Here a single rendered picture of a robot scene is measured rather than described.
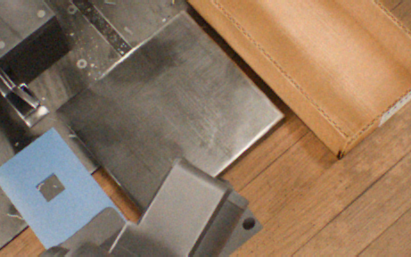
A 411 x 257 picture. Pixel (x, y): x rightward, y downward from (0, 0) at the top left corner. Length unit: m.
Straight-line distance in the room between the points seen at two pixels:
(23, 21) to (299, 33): 0.28
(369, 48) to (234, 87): 0.15
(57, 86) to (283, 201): 0.26
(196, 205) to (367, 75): 0.41
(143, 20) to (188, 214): 0.44
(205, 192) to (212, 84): 0.36
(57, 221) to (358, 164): 0.30
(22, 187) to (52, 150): 0.04
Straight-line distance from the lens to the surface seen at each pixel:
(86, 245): 0.49
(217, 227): 0.55
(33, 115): 0.82
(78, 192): 0.78
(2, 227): 0.89
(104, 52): 0.92
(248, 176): 0.87
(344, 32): 0.92
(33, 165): 0.81
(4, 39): 0.86
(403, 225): 0.87
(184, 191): 0.53
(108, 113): 0.88
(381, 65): 0.91
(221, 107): 0.87
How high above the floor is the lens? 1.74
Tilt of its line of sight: 71 degrees down
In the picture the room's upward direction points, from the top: 11 degrees counter-clockwise
